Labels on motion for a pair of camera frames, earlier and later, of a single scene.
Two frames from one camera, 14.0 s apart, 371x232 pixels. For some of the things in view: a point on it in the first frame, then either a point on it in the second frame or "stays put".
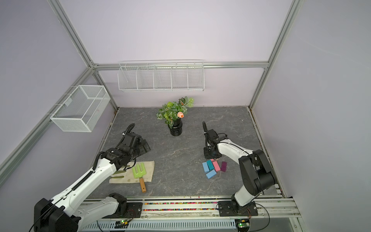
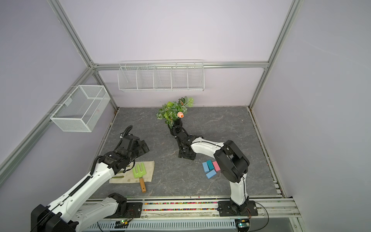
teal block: x=210 y=165 stays put
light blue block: x=206 y=167 stays put
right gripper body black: x=207 y=153 → x=182 y=154
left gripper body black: x=140 y=151 stays put
